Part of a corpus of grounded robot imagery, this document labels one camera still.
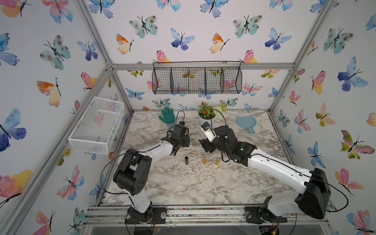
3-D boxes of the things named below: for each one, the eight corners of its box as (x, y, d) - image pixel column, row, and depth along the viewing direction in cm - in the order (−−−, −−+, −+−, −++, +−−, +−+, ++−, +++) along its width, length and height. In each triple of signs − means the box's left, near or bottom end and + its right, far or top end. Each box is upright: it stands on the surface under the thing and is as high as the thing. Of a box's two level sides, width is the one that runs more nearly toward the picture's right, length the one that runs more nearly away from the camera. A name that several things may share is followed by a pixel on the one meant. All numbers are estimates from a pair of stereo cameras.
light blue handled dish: (239, 133, 109) (240, 132, 107) (235, 117, 119) (236, 115, 117) (259, 133, 109) (260, 132, 107) (253, 117, 119) (254, 115, 117)
